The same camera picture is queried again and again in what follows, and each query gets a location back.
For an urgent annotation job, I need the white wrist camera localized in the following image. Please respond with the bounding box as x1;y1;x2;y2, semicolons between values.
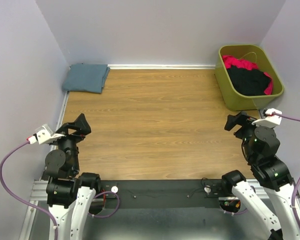
252;108;282;128
26;124;65;145

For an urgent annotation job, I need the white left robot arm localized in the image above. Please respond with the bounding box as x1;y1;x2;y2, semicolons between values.
45;113;101;240

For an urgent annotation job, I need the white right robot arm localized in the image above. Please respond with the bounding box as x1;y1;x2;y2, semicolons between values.
221;108;300;240

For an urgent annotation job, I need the black t shirt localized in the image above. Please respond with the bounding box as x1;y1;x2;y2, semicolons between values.
227;65;273;97

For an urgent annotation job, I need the olive green plastic bin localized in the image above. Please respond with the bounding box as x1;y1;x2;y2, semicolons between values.
214;44;285;111

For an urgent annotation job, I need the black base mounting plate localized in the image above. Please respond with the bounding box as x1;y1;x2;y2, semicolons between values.
89;178;243;216

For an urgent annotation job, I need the blue-grey t shirt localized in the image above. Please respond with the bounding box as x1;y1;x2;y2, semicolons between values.
62;63;110;94

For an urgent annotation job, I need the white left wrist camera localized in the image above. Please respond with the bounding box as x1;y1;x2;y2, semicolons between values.
26;124;65;145

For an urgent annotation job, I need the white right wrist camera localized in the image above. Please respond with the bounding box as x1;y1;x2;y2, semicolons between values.
252;108;282;128

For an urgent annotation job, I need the aluminium frame rail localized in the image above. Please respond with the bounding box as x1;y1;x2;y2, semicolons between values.
30;179;269;201

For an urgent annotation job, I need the red t shirt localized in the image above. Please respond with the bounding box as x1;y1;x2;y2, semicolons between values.
222;55;274;87

